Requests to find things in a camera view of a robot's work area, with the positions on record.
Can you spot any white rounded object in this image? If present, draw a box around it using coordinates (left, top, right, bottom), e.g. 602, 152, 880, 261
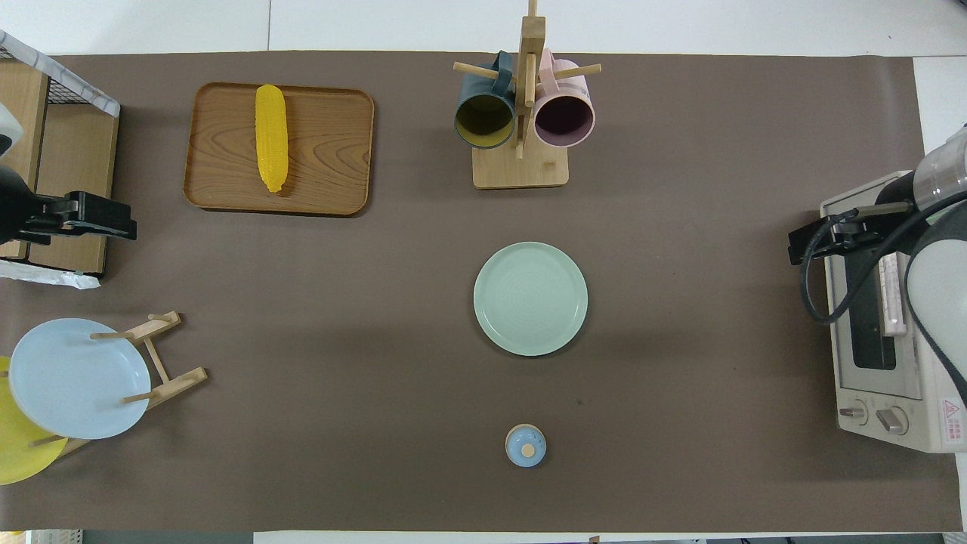
0, 102, 24, 157

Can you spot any glass oven door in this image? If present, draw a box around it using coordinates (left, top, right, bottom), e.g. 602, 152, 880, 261
823, 189, 922, 399

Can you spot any pink mug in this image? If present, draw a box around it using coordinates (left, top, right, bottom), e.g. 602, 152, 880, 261
533, 49, 597, 149

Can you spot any small blue call bell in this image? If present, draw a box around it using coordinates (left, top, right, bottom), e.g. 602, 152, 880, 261
505, 424, 547, 468

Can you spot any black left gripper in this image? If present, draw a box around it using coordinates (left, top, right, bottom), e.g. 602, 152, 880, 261
30, 191, 137, 244

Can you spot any light blue plate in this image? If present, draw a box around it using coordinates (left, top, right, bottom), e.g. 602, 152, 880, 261
8, 318, 152, 440

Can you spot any wooden step shelf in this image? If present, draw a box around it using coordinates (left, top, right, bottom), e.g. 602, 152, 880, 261
0, 60, 119, 277

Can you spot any brown table mat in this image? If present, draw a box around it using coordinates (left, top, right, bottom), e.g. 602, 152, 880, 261
0, 51, 962, 533

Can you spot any pale green plate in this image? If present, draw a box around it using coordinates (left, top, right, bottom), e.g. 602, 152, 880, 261
474, 242, 589, 357

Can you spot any white toaster oven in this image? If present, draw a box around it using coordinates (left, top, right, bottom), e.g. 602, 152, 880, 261
820, 171, 967, 454

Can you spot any black wire basket white liner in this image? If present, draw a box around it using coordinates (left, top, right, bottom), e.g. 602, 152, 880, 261
0, 30, 122, 289

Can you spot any yellow corn cob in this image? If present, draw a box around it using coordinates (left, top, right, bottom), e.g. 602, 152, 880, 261
255, 84, 289, 194

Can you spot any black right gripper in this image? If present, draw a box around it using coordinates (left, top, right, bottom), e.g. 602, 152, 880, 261
788, 212, 862, 265

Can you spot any dark blue mug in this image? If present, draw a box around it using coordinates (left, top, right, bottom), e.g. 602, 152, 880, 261
454, 51, 517, 150

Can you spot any wooden mug tree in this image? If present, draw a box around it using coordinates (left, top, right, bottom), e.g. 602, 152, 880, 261
453, 0, 603, 190

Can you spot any wooden plate rack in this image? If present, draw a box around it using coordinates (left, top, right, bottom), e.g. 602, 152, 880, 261
30, 311, 209, 458

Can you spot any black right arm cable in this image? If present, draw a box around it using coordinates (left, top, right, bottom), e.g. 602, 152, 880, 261
799, 193, 967, 327

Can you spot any yellow plate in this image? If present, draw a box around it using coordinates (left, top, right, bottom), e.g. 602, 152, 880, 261
0, 355, 69, 486

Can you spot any brown wooden tray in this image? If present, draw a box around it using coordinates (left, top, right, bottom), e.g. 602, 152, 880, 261
184, 82, 375, 218

